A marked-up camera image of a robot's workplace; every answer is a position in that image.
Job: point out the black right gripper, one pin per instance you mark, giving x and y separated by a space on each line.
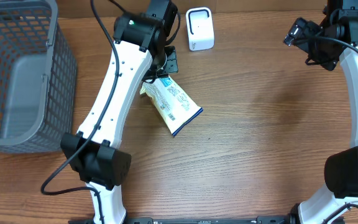
331 58

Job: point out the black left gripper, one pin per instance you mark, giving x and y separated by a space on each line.
172 66

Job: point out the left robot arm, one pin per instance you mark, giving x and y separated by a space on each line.
141 52

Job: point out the cream snack bag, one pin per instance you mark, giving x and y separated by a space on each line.
176 108

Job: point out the grey plastic shopping basket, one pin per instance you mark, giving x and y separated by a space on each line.
37 78

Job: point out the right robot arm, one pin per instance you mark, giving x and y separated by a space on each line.
340 190

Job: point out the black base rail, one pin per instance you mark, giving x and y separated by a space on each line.
258 220

